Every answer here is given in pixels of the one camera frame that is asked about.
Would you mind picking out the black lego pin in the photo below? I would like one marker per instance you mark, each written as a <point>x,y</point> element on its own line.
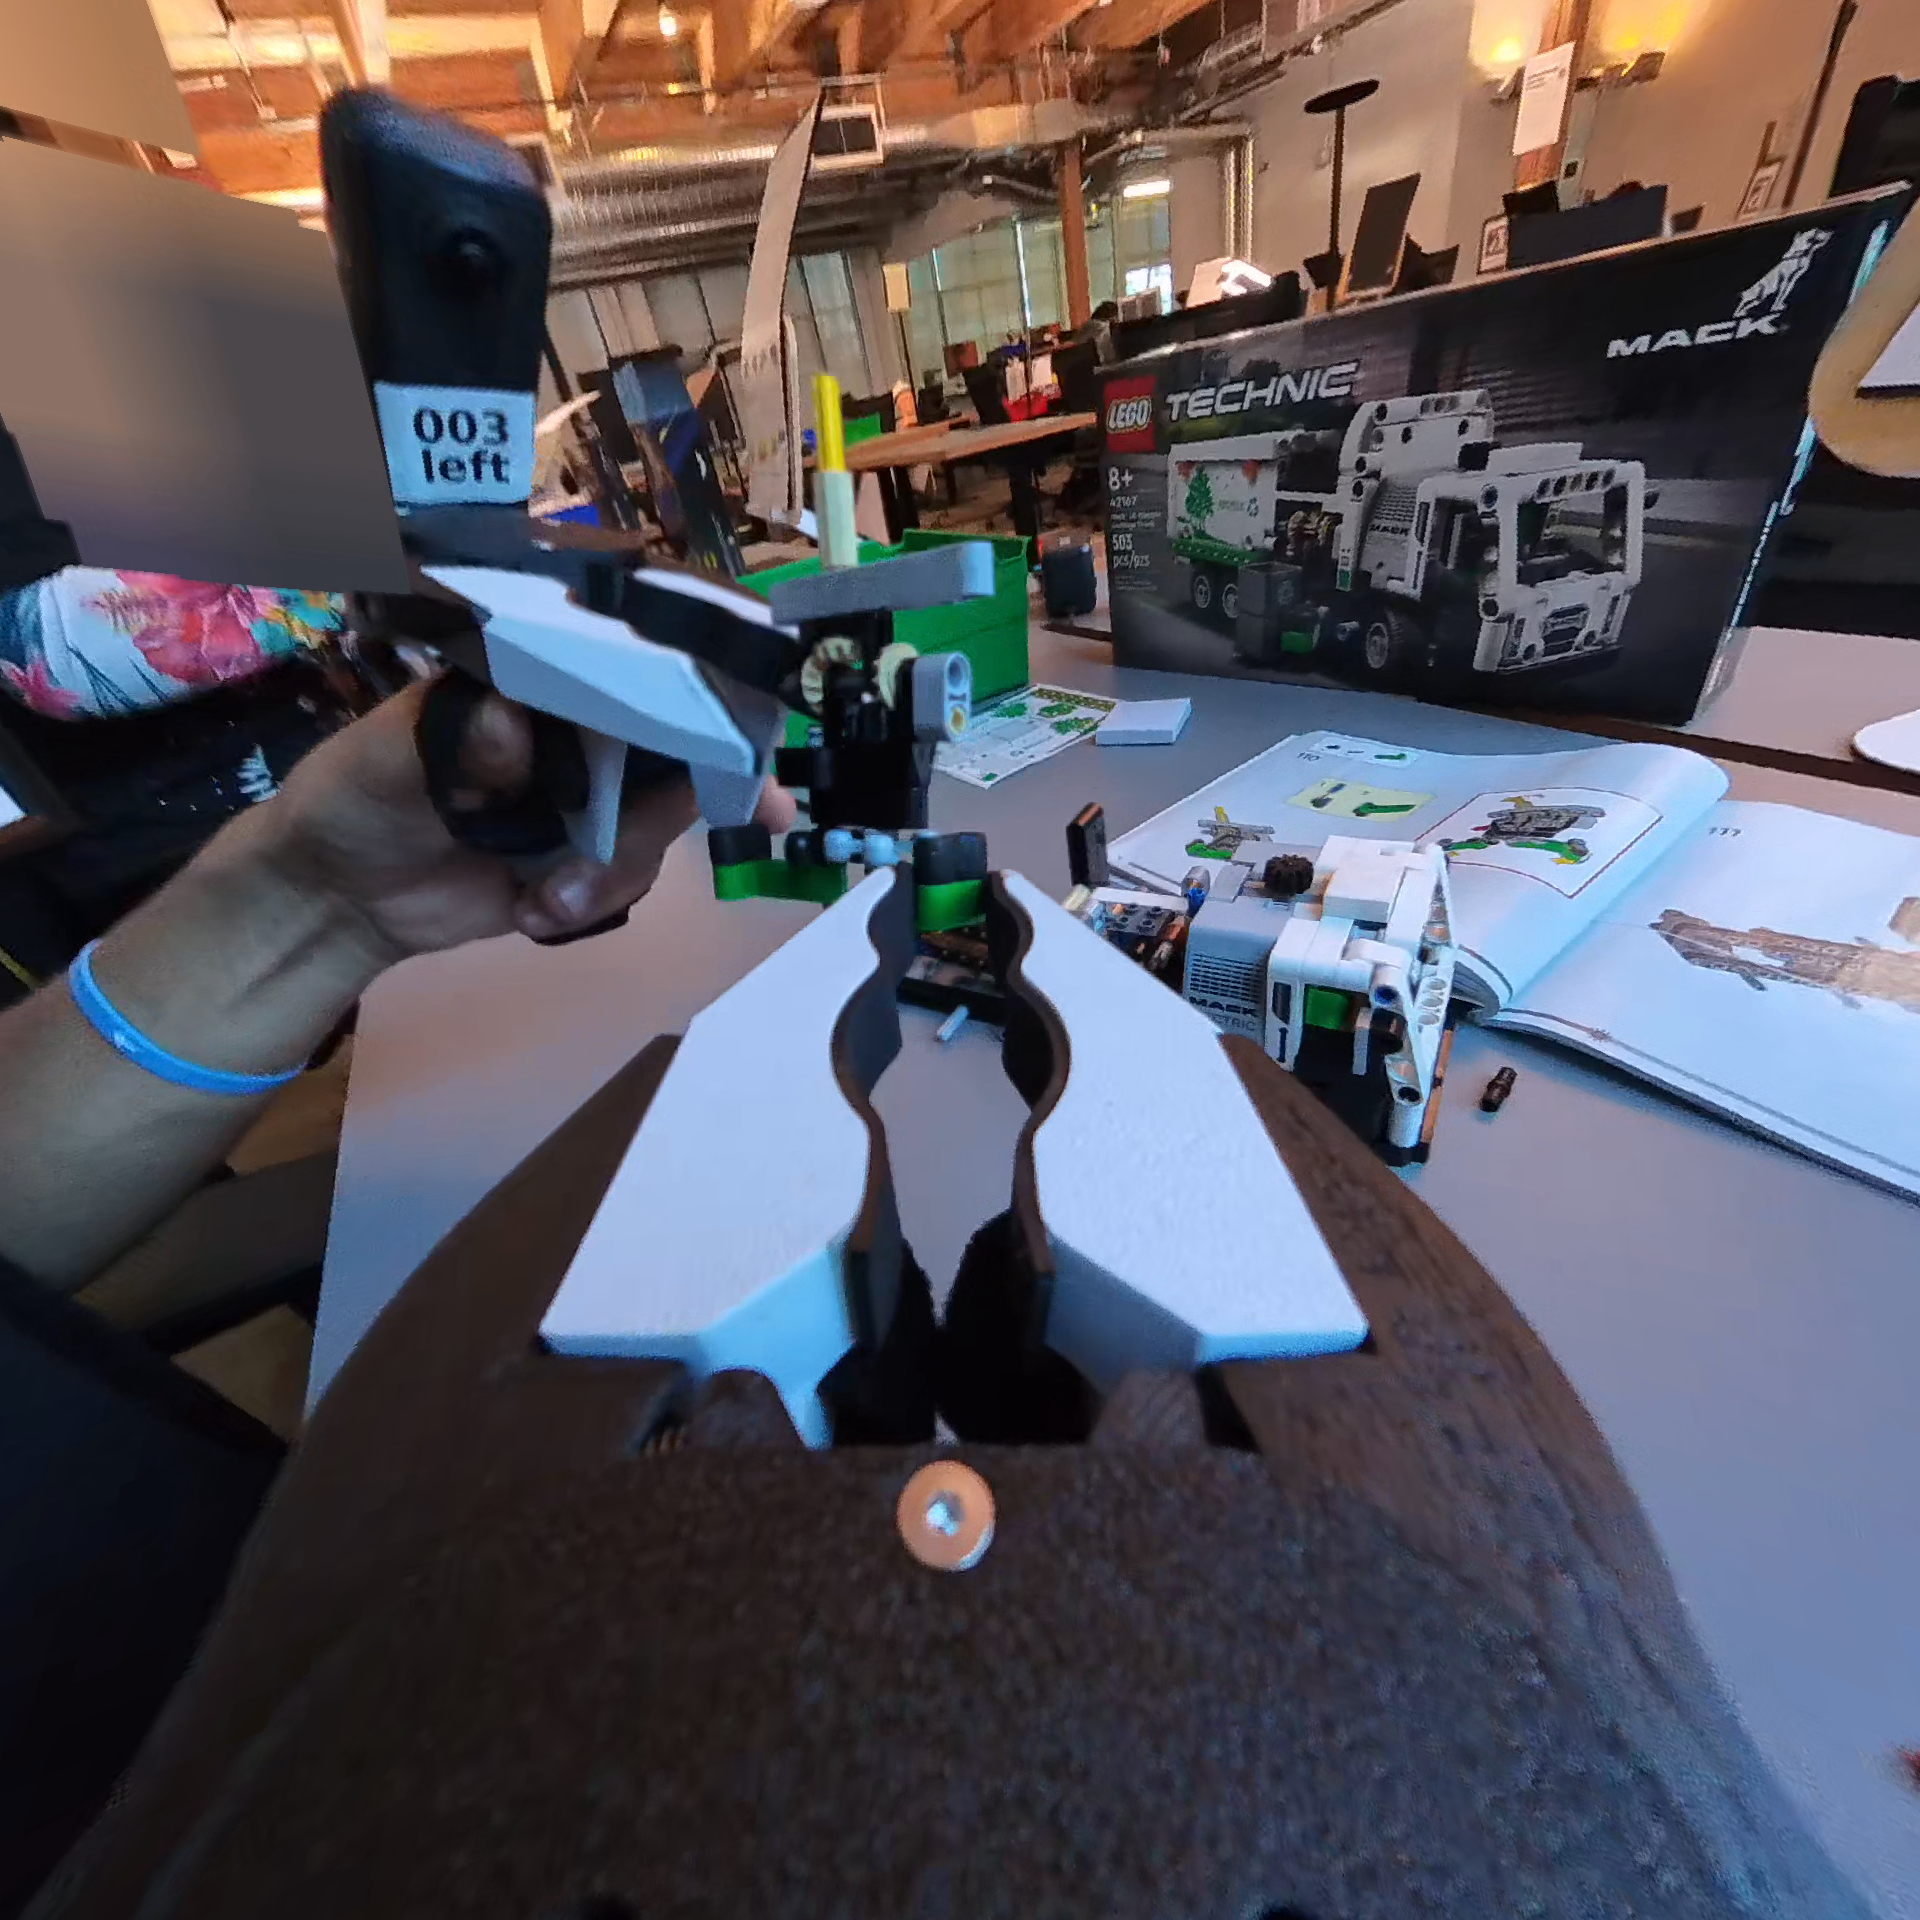
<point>1497,1089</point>

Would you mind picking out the green white sticker sheet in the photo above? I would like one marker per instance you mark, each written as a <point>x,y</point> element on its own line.
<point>1026,728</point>

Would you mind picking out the black box yellow emblem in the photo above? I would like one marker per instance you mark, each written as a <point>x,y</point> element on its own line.
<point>675,465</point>

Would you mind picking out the person's left hand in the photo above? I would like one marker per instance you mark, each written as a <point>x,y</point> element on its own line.
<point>329,870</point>

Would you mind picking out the dark lego set box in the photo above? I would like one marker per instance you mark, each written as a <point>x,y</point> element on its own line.
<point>1500,494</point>

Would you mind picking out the black floor lamp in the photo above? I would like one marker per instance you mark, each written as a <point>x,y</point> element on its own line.
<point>1339,165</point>

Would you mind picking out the lego gear subassembly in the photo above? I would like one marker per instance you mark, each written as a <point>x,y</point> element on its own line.
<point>869,751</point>

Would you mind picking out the light blue wristband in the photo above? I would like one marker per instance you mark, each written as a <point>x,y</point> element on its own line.
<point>164,1051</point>

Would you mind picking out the small dark container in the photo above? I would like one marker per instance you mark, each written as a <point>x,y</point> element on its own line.
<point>1065,581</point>

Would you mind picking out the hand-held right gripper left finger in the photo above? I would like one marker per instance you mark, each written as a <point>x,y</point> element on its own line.
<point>721,1185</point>

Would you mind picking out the green plastic bin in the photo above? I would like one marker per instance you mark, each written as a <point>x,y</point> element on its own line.
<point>961,645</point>

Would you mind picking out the small white box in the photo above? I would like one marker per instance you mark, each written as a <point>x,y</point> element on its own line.
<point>1144,724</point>

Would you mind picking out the white black lego truck model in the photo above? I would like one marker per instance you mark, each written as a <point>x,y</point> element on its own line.
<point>1318,960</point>

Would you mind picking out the background wooden table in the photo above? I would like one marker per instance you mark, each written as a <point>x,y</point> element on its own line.
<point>973,441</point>

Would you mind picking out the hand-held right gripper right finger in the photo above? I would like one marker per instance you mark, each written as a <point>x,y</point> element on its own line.
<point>1185,1185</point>

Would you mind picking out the open instruction booklet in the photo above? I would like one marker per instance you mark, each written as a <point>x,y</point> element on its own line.
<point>1651,931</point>

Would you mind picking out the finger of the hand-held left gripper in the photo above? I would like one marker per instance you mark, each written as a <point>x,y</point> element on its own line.
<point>598,676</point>
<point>721,616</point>

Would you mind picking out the person's left forearm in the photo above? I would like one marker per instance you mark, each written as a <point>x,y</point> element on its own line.
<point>105,1156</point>

